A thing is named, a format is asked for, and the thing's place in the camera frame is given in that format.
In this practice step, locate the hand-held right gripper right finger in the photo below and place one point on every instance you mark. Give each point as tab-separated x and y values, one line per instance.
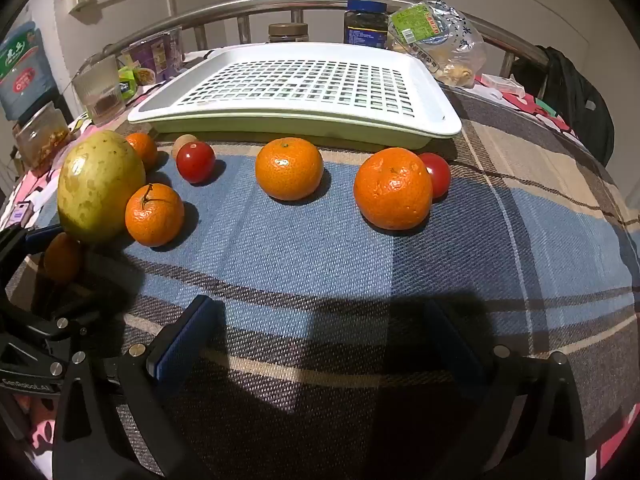
462	355

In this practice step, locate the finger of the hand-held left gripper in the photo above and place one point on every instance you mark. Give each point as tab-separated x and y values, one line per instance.
55	322
42	237

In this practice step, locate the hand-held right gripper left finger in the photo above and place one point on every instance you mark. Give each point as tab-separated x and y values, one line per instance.
185	340

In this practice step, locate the yellow-green mango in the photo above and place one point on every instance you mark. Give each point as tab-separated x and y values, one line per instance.
97	187

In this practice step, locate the orange tangerine with stem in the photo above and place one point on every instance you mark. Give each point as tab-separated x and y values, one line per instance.
154	215

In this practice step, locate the small pale brown fruit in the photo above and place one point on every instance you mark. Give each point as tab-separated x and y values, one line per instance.
181	143

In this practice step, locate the red tomato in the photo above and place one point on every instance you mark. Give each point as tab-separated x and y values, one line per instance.
439	175
195	162

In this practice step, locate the large orange tangerine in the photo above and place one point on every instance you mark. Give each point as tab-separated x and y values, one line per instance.
393	188

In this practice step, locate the white perforated plastic tray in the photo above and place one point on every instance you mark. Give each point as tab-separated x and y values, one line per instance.
300	90

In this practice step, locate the clear container of nuts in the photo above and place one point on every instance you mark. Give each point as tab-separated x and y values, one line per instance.
42	137

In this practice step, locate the plaid blanket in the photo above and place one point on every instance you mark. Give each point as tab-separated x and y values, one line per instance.
350	270

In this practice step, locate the blue water jug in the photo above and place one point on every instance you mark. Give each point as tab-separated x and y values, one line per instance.
22	70

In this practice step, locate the green packet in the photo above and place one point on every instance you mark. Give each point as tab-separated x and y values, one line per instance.
129	82

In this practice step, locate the purple package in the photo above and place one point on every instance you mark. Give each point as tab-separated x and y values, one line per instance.
152	57

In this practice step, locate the white paper packet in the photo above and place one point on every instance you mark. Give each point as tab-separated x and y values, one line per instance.
506	86

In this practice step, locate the black backpack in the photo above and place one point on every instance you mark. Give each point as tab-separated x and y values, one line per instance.
577	102

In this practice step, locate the clear plastic snack bag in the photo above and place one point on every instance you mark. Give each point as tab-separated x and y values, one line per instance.
440	45

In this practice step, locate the brown jar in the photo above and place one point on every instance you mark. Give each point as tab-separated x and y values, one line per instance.
287	32

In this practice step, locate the dark jar with blue lid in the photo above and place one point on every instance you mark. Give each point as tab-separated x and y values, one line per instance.
365	22

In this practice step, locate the metal bed rail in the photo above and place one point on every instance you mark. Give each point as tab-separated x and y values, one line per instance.
260	12

